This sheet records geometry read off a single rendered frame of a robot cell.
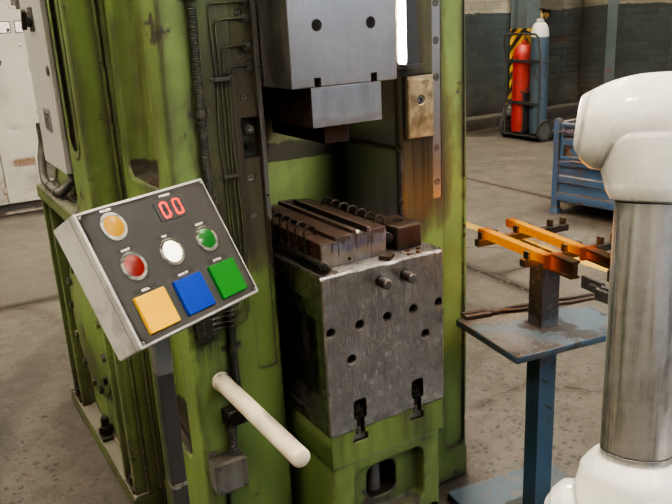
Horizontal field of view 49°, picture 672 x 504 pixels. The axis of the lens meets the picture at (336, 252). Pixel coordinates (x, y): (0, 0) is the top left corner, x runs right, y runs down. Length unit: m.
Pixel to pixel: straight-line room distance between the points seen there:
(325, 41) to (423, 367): 0.91
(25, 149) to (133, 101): 4.89
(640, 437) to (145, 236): 0.95
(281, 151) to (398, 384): 0.79
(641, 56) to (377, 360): 9.00
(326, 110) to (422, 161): 0.46
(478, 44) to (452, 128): 7.80
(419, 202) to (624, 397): 1.19
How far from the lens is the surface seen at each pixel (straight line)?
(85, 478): 2.91
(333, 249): 1.89
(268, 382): 2.09
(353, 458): 2.09
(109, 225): 1.47
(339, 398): 1.97
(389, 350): 2.01
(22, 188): 7.07
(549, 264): 1.94
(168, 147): 1.82
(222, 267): 1.59
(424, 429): 2.20
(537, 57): 9.09
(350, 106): 1.85
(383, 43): 1.90
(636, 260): 1.11
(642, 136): 1.08
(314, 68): 1.79
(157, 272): 1.49
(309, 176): 2.37
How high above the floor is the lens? 1.52
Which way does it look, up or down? 18 degrees down
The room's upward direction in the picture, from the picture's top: 3 degrees counter-clockwise
